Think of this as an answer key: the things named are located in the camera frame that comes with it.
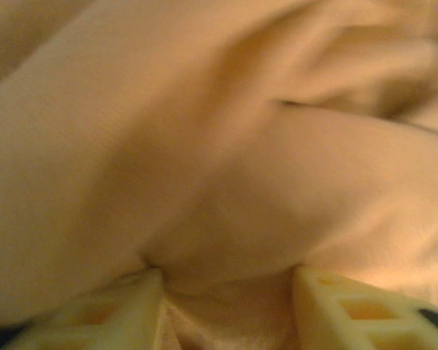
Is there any orange printed t-shirt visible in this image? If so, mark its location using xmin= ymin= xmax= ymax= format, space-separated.
xmin=0 ymin=0 xmax=438 ymax=350

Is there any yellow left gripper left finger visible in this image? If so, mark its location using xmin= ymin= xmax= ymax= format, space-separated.
xmin=0 ymin=268 xmax=180 ymax=350

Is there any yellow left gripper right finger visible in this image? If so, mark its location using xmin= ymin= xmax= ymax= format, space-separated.
xmin=291 ymin=265 xmax=438 ymax=350

